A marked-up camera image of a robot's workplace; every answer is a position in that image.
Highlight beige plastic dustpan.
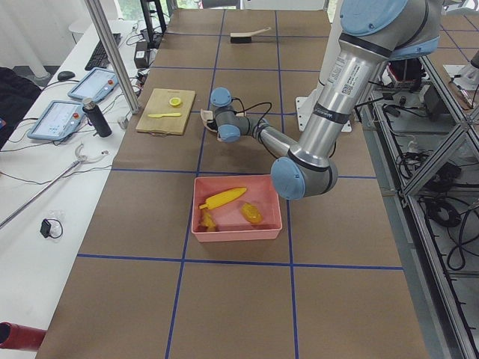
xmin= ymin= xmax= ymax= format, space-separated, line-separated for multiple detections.
xmin=201 ymin=108 xmax=248 ymax=143

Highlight yellow corn cob toy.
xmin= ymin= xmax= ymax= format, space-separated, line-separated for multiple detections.
xmin=199 ymin=187 xmax=247 ymax=209

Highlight beige hand brush black bristles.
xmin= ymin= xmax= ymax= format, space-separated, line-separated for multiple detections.
xmin=230 ymin=27 xmax=272 ymax=44

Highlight metal reacher grabber stick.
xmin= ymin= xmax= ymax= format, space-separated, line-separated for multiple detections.
xmin=0 ymin=144 xmax=110 ymax=229

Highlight red cylinder roll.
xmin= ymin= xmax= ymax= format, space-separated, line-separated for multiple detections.
xmin=1 ymin=322 xmax=46 ymax=352

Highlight tan ginger root toy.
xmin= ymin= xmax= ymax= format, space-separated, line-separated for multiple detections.
xmin=200 ymin=209 xmax=217 ymax=232

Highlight yellow plastic knife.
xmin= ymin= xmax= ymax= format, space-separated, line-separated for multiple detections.
xmin=147 ymin=112 xmax=182 ymax=119

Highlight brown potato toy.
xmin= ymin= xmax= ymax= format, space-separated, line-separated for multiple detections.
xmin=241 ymin=203 xmax=263 ymax=224

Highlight black water bottle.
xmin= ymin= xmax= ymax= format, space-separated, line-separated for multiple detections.
xmin=82 ymin=97 xmax=112 ymax=138

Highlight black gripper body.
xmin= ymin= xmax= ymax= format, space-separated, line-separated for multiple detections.
xmin=204 ymin=120 xmax=218 ymax=132

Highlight black computer mouse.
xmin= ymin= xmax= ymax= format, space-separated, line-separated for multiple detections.
xmin=57 ymin=70 xmax=76 ymax=82

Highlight near blue teach pendant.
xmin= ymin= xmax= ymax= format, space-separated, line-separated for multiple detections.
xmin=27 ymin=100 xmax=85 ymax=141

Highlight pink plastic bin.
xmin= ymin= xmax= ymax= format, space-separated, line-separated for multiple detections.
xmin=191 ymin=175 xmax=282 ymax=242

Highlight black power adapter box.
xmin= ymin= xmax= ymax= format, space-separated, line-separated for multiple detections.
xmin=134 ymin=41 xmax=156 ymax=69

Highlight black keyboard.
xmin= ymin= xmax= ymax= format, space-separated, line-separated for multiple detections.
xmin=85 ymin=41 xmax=110 ymax=71

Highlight yellow lemon slice toy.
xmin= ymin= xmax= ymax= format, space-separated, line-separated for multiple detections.
xmin=168 ymin=97 xmax=183 ymax=107

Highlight far blue teach pendant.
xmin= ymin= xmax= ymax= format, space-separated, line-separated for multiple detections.
xmin=67 ymin=67 xmax=118 ymax=103

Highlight aluminium frame post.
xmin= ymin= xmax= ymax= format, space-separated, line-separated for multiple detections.
xmin=85 ymin=0 xmax=140 ymax=114

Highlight blue teach pendant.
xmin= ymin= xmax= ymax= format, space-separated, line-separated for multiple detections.
xmin=67 ymin=67 xmax=118 ymax=103
xmin=27 ymin=100 xmax=85 ymax=141

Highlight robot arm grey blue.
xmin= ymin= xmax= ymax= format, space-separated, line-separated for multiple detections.
xmin=202 ymin=1 xmax=443 ymax=200

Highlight bamboo cutting board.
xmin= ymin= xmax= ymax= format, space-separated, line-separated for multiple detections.
xmin=135 ymin=88 xmax=195 ymax=135

